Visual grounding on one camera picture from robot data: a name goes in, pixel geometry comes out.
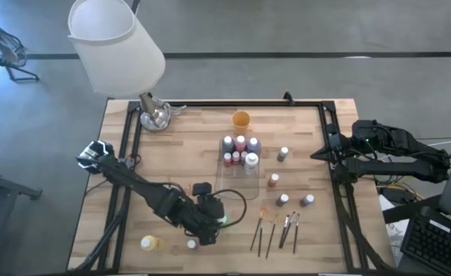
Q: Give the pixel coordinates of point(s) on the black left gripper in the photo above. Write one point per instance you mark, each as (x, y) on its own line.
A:
(204, 214)

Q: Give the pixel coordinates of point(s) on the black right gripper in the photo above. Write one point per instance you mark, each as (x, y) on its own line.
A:
(338, 149)

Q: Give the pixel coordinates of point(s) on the large green paint bottle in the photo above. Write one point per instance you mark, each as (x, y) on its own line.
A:
(224, 221)

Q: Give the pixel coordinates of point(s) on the small magenta paint bottle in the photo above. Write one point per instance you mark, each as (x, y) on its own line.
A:
(192, 244)

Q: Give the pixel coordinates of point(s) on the clear plastic bin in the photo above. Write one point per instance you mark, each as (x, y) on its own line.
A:
(237, 188)

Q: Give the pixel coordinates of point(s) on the small bright orange paint bottle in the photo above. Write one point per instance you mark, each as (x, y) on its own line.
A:
(273, 181)

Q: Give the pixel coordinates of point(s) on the small red-orange paint bottle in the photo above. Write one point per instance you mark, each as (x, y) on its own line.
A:
(227, 159)

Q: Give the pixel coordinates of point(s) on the small pink paint bottle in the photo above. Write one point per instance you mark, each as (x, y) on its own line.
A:
(236, 157)

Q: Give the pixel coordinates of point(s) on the large white paint bottle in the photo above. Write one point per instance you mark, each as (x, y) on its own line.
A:
(251, 163)

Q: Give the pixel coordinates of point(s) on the large yellow paint bottle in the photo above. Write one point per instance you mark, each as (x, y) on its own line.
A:
(152, 243)

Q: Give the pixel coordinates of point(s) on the large blue paint bottle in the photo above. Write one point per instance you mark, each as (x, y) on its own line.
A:
(253, 145)

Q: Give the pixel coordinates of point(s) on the large teal-grey paint bottle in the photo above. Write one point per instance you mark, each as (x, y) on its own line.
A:
(228, 144)

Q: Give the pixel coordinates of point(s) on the large pink paint bottle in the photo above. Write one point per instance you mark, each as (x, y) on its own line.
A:
(240, 142)

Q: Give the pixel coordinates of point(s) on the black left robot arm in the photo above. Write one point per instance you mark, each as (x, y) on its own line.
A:
(141, 188)

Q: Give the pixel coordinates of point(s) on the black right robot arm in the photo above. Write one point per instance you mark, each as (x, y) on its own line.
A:
(394, 168)

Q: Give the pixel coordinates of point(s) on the small silver paint bottle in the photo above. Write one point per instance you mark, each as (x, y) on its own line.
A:
(282, 154)

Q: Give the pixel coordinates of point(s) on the small purple paint bottle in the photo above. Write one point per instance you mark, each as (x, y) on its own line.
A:
(307, 200)

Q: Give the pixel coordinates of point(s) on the small dark brown paint bottle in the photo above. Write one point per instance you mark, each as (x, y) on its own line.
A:
(281, 200)

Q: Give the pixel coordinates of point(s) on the fan paintbrush orange bristles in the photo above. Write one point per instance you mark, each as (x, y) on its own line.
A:
(257, 230)

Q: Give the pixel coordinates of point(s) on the thin paintbrush silver ferrule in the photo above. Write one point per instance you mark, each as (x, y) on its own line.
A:
(260, 241)

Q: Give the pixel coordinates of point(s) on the paintbrush gold ferrule orange tip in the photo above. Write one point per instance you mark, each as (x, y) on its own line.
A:
(271, 237)

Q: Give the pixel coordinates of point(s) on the black paintbrush silver ferrule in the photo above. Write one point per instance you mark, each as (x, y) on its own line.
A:
(296, 234)
(284, 232)
(288, 230)

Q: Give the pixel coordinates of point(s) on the black clamp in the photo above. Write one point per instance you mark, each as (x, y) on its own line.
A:
(288, 97)

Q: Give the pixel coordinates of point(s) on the black power brick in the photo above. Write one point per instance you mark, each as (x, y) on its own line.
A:
(400, 194)

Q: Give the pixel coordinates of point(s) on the orange plastic cup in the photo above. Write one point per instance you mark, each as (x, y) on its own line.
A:
(241, 122)

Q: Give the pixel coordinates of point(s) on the white paper sheet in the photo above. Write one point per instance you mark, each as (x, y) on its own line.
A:
(396, 234)

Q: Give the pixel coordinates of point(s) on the black keyboard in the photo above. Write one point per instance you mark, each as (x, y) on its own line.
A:
(436, 245)

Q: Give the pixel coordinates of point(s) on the table lamp white shade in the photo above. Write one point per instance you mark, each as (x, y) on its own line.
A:
(114, 50)

